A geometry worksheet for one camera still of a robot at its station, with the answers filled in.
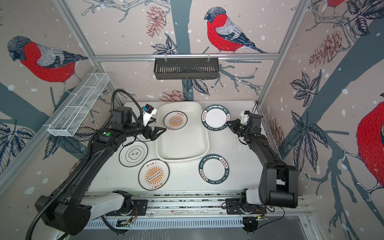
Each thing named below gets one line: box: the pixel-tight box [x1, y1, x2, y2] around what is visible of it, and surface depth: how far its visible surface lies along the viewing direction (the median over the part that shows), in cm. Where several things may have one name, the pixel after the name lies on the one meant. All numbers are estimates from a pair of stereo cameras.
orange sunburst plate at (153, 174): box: [138, 159, 170, 191], surface depth 85 cm
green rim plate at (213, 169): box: [198, 153, 230, 185], surface depth 88 cm
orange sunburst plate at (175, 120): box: [163, 110, 188, 130], surface depth 112 cm
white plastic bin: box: [156, 101, 210, 163], surface depth 100 cm
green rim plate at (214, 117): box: [201, 104, 231, 132], surface depth 92 cm
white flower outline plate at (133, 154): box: [119, 141, 149, 167], surface depth 92 cm
